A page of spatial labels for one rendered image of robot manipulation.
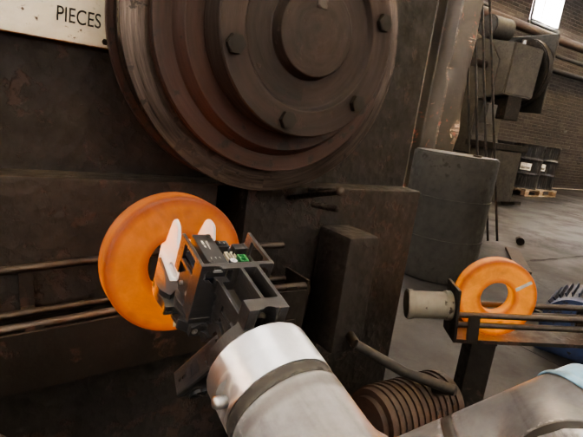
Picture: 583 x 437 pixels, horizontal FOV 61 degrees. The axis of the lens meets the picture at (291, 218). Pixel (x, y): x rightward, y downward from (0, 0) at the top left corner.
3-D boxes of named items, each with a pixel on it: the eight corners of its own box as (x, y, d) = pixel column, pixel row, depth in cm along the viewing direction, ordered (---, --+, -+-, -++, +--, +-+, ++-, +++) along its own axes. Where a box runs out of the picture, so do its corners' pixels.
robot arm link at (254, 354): (311, 429, 41) (205, 460, 36) (284, 385, 45) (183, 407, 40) (348, 350, 38) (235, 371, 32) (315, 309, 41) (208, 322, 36)
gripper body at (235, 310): (250, 228, 49) (311, 306, 40) (229, 296, 53) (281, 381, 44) (176, 229, 45) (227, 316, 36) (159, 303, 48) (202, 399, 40)
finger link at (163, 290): (188, 254, 52) (219, 306, 46) (185, 268, 53) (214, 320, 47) (145, 256, 50) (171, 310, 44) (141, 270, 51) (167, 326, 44)
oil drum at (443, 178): (375, 261, 371) (396, 142, 353) (428, 257, 405) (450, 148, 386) (436, 290, 324) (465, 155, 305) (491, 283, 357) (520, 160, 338)
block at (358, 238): (299, 332, 103) (317, 222, 98) (330, 328, 108) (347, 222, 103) (330, 356, 95) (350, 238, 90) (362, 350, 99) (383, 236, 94)
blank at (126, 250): (97, 193, 51) (104, 200, 49) (232, 190, 60) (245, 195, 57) (98, 329, 55) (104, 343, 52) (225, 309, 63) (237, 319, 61)
